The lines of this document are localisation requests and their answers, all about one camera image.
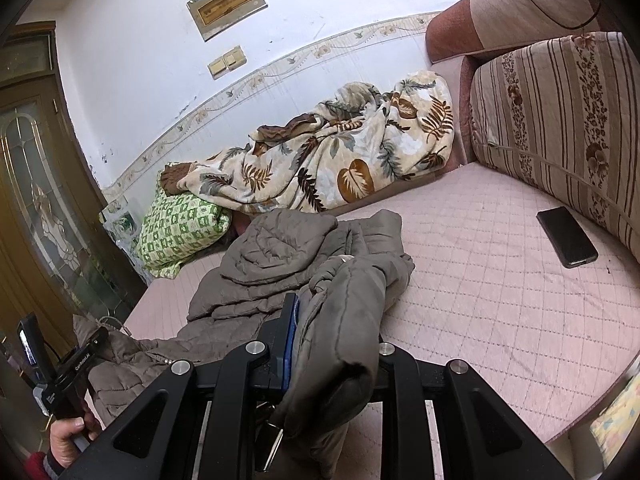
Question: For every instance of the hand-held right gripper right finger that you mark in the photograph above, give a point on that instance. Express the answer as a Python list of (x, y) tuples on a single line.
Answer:
[(396, 375)]

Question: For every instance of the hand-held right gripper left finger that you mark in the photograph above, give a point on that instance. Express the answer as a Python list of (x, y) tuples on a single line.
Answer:
[(292, 330)]

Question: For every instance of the grey-brown padded jacket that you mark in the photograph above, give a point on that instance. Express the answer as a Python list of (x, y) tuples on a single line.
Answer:
[(280, 265)]

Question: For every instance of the person's left forearm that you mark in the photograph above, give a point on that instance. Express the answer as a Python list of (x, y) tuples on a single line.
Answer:
[(42, 467)]

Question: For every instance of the person's left hand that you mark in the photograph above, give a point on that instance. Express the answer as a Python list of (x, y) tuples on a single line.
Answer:
[(65, 435)]

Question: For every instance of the white green printed plastic bag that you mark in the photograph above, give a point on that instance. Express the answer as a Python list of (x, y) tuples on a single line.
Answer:
[(122, 225)]

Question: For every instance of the green patterned pillow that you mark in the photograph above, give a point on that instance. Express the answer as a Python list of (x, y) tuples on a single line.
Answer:
[(175, 225)]

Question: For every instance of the leaf print blanket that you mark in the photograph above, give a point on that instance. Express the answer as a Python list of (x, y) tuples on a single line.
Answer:
[(325, 160)]

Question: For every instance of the wooden door with glass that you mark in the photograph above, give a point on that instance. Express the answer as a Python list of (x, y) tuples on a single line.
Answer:
[(45, 185)]

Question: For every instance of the black smartphone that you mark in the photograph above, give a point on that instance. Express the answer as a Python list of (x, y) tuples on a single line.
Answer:
[(567, 236)]

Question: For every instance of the pale floral cloth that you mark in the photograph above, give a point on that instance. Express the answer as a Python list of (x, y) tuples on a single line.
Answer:
[(617, 425)]

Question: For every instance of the striped floral sofa cushion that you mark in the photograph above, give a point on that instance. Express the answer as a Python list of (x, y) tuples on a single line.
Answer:
[(560, 115)]

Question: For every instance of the reddish sofa backrest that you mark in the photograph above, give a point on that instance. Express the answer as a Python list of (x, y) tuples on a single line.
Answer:
[(460, 30)]

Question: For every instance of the beige wall light switch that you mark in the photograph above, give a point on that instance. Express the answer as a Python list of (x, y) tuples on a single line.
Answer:
[(227, 61)]

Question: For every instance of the wall electrical panel box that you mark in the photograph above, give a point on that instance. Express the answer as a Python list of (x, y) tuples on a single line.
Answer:
[(225, 2)]

